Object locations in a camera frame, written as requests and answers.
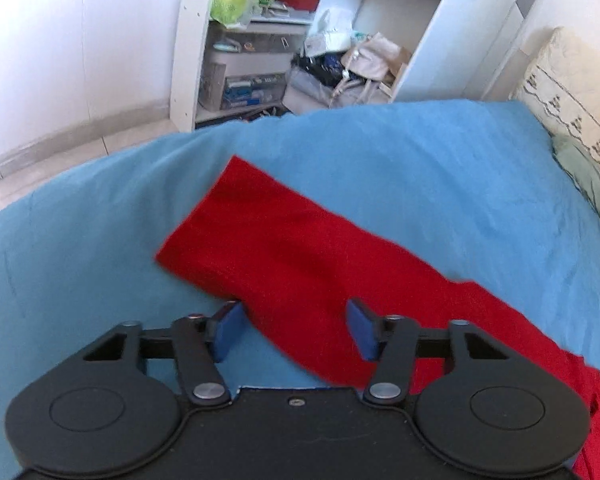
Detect white plastic bag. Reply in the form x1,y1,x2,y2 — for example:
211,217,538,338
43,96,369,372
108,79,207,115
306,7,354,57

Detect blue bed sheet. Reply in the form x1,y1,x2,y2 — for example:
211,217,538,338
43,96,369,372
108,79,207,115
0,100,600,480

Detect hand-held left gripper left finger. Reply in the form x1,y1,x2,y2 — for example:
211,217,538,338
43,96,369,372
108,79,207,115
82,301,247,406

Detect red box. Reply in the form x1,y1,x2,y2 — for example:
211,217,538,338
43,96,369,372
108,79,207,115
278,0,321,14

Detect yellow-green plastic bag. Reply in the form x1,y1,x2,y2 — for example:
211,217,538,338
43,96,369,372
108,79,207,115
210,0,257,29

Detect red garment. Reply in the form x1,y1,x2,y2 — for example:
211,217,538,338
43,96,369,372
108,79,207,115
155,155,600,480

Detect pale green cloth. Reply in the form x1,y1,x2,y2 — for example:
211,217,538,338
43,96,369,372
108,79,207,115
552,135,600,248

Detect cream patterned pillow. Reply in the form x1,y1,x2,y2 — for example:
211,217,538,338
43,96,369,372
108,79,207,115
510,26,600,196

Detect white shelf unit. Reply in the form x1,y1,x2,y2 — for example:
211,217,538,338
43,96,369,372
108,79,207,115
170,0,482,133

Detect clear plastic storage box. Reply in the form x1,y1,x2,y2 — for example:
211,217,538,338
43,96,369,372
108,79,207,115
222,72,287,111

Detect beige handbag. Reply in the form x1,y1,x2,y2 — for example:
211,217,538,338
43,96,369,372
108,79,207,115
330,32,414,109

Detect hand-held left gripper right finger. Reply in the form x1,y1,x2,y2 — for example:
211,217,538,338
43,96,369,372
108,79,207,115
347,298,511,406

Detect grey fabric bag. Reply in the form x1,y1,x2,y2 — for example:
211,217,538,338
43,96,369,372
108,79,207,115
283,66,342,114

